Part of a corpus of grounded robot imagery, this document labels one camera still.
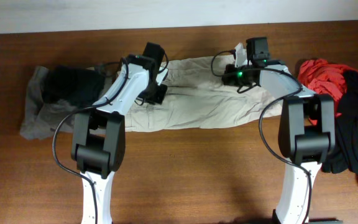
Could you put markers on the folded grey garment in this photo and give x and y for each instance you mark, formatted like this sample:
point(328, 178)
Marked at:
point(40, 118)

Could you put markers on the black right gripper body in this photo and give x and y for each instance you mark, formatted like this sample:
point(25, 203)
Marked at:
point(237, 75)

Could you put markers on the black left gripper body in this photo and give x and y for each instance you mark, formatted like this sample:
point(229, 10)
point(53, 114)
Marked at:
point(155, 93)

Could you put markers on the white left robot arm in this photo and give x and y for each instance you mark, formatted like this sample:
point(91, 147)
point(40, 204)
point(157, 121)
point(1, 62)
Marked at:
point(99, 139)

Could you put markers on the red crumpled garment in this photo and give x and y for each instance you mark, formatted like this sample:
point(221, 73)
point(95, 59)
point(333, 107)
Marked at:
point(324, 77)

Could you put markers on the beige shorts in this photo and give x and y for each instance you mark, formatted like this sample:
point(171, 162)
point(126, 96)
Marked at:
point(197, 98)

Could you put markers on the black garment with logo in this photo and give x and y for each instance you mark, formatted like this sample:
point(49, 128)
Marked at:
point(345, 154)

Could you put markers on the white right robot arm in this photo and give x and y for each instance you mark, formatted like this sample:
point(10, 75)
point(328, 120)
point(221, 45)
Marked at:
point(306, 132)

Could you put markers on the folded black garment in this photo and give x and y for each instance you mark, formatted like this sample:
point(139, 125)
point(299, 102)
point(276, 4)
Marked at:
point(78, 86)

